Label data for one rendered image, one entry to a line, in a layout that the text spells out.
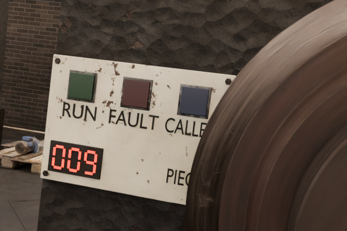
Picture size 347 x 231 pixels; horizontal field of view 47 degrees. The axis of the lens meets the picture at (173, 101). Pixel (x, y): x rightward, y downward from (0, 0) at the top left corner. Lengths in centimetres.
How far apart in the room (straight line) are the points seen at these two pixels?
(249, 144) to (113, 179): 25
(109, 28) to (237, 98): 26
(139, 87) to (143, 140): 7
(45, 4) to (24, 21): 50
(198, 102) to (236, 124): 14
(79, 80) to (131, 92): 8
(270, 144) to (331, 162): 8
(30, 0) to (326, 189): 758
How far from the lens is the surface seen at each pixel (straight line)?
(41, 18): 763
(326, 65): 38
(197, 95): 53
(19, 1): 790
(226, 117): 39
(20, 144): 496
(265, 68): 39
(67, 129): 59
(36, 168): 481
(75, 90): 58
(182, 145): 54
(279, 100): 37
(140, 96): 54
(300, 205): 32
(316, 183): 32
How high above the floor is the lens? 122
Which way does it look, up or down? 3 degrees down
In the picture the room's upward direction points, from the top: 7 degrees clockwise
